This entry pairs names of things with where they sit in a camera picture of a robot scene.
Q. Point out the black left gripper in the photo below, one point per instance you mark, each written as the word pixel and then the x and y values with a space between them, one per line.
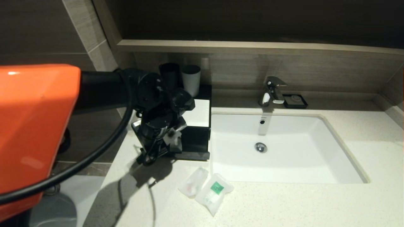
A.
pixel 151 138

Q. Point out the black amenity box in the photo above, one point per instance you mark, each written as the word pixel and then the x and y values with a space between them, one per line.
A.
pixel 205 94

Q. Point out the white ribbed pad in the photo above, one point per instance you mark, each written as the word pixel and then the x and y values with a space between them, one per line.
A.
pixel 201 113

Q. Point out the small translucent packet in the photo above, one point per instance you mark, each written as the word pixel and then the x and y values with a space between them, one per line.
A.
pixel 193 183

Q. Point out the black cup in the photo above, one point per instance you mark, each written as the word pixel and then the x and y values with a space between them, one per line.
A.
pixel 170 74

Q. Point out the grey cup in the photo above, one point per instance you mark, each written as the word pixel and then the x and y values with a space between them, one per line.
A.
pixel 191 81

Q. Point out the clear packet green label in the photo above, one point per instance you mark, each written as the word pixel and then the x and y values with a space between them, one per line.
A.
pixel 215 190

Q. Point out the chrome sink drain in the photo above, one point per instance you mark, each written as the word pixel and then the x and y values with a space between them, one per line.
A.
pixel 261 148

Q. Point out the grey toilet lid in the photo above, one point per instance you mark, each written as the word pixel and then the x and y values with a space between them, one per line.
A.
pixel 53 211

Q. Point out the chrome faucet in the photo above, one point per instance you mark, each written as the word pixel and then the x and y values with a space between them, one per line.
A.
pixel 273 89

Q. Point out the black soap dish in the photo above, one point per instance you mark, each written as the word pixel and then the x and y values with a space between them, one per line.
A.
pixel 295 101

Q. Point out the white sink basin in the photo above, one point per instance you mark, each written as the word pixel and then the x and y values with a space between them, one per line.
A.
pixel 300 157

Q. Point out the wooden wall ledge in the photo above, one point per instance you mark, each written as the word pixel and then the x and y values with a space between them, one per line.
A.
pixel 252 47

